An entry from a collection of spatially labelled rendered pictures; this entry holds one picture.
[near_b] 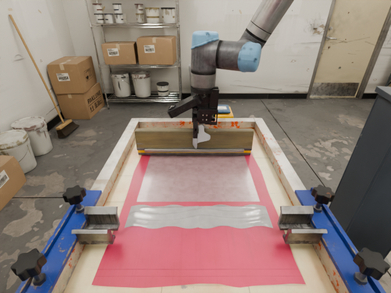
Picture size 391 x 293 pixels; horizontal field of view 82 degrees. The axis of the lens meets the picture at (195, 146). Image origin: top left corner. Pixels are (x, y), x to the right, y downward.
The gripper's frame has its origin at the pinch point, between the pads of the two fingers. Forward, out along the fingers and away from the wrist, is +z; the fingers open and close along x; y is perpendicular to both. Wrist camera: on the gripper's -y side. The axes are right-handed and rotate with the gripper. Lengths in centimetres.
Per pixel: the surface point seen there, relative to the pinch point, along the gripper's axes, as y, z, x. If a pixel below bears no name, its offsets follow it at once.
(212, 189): 5.6, 4.7, -19.5
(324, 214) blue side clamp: 30.1, -0.9, -33.2
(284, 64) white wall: 156, 32, 330
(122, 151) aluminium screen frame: -24.4, 1.9, -4.3
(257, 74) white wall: 113, 51, 330
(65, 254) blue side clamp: -24.8, 0.9, -42.8
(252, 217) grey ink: 14.8, 3.7, -30.4
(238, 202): 12.4, 4.5, -24.7
